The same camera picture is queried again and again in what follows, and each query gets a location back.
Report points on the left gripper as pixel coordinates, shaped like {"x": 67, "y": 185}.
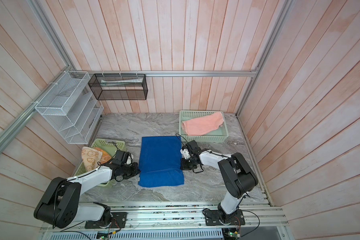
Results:
{"x": 136, "y": 171}

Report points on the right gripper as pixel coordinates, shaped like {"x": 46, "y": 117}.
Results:
{"x": 183, "y": 165}

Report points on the yellow-green plastic basket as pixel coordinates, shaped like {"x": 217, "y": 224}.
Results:
{"x": 109, "y": 146}

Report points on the pink towel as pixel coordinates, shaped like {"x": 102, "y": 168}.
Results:
{"x": 202, "y": 125}

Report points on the mint green plastic basket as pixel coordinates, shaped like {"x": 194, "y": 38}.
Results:
{"x": 217, "y": 136}

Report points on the blue towel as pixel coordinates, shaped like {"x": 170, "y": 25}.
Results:
{"x": 160, "y": 162}

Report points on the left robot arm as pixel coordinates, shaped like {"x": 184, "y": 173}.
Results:
{"x": 60, "y": 205}

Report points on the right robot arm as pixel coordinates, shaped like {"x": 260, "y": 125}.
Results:
{"x": 238, "y": 176}

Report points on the orange patterned cream towel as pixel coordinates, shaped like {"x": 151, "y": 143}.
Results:
{"x": 93, "y": 157}

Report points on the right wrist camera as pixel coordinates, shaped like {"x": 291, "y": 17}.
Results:
{"x": 185, "y": 153}

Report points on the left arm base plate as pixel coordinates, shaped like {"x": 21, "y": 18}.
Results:
{"x": 109, "y": 220}

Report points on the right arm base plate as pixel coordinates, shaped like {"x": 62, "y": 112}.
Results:
{"x": 220, "y": 218}

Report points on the white wire mesh shelf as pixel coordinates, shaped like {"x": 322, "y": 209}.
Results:
{"x": 70, "y": 109}

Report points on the black mesh wall basket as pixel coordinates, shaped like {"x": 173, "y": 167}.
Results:
{"x": 119, "y": 86}

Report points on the horizontal aluminium wall rail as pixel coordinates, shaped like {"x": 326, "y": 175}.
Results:
{"x": 229, "y": 73}

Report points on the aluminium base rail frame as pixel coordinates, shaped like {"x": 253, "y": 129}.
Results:
{"x": 187, "y": 220}

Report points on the left aluminium wall rail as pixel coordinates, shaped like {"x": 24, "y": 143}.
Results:
{"x": 9, "y": 134}

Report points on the right aluminium corner rail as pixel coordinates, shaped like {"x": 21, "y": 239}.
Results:
{"x": 270, "y": 24}

